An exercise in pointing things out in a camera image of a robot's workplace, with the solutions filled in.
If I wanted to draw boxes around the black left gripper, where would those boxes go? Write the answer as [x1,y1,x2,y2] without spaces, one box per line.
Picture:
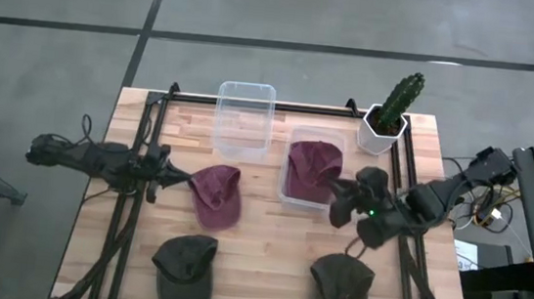
[139,142,196,207]

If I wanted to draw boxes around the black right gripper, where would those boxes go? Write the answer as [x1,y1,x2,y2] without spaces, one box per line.
[321,162,394,234]

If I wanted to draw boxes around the large maroon fabric piece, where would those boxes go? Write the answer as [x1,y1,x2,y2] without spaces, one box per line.
[283,138,346,207]

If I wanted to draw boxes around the maroon baseball cap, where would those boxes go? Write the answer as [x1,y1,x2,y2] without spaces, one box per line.
[184,161,246,235]

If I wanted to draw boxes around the white hexagonal plant pot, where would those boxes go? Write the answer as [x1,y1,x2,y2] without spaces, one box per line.
[354,102,411,159]

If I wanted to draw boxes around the clear plastic storage bin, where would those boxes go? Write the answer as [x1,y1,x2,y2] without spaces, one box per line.
[275,124,351,214]
[210,79,278,165]

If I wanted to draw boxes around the green cactus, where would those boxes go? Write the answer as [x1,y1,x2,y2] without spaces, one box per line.
[376,68,426,136]

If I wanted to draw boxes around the white paper sheet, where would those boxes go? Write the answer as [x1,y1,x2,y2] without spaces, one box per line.
[450,238,484,274]

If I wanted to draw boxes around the black cable loop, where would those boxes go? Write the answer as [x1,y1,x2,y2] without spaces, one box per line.
[78,113,101,147]

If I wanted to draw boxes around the black aluminium table frame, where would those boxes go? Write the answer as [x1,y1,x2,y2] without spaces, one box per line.
[53,71,478,299]

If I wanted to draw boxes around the yellow cable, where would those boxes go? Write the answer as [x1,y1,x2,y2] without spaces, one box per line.
[472,187,522,233]

